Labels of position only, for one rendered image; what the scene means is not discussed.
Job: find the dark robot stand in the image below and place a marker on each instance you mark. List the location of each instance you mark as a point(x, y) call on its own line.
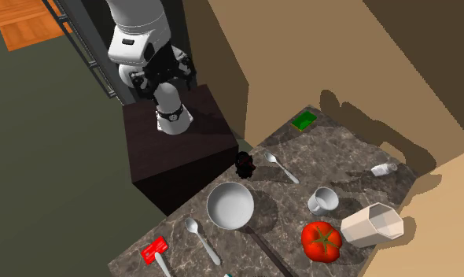
point(170, 157)

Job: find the dark grey metal rack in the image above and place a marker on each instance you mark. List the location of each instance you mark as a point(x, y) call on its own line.
point(107, 73)

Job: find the white bowl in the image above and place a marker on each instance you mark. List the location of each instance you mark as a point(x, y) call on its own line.
point(230, 205)

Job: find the white mug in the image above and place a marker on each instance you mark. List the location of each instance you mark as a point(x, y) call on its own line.
point(323, 202)

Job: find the dark brown stick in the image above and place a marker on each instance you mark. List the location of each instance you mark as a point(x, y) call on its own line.
point(268, 251)

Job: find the green sponge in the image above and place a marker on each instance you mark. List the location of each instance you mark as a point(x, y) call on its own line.
point(304, 120)

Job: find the red tomato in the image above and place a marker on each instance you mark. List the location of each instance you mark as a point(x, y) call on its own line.
point(321, 242)

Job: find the black figure with red marks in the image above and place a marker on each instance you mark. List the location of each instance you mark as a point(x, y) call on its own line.
point(244, 165)

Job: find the beige faceted cup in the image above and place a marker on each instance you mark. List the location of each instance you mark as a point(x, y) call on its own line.
point(372, 226)

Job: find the grey metal spoon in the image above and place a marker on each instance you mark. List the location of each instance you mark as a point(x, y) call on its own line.
point(202, 241)
point(282, 168)

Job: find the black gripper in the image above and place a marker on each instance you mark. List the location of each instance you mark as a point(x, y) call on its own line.
point(162, 65)

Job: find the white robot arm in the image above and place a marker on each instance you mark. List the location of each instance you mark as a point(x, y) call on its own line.
point(140, 23)

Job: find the small white bottle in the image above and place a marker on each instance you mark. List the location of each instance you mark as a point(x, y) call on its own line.
point(384, 169)

